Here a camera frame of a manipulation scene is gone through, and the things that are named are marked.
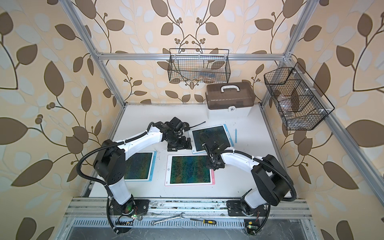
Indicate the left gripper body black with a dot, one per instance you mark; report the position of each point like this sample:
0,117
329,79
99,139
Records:
179,143

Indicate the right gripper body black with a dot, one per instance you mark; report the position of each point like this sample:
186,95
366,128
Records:
210,163

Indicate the pink writing tablet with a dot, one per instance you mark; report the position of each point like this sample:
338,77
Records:
188,170

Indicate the blue writing tablet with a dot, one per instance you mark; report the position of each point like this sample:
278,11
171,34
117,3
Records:
218,133
140,167

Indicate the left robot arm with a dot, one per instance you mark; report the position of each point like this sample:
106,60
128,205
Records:
110,162

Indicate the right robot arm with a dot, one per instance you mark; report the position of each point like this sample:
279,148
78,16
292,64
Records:
273,183

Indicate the yellow black screwdriver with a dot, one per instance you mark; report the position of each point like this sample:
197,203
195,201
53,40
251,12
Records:
209,222

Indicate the brown lid storage box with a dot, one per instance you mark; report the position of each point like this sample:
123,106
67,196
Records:
229,100

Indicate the silver wrench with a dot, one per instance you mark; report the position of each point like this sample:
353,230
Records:
179,216

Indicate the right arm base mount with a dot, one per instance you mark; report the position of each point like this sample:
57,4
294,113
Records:
237,207

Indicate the black wire basket back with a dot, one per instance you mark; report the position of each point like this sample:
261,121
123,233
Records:
209,66

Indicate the black wire basket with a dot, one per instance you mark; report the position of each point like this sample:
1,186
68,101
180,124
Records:
301,103
209,66

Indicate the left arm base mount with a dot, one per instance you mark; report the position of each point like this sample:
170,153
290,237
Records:
130,208

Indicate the black wire basket right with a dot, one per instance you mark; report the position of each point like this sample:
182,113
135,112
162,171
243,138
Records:
301,103

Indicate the aluminium frame rail front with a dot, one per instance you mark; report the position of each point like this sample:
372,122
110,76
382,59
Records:
192,207

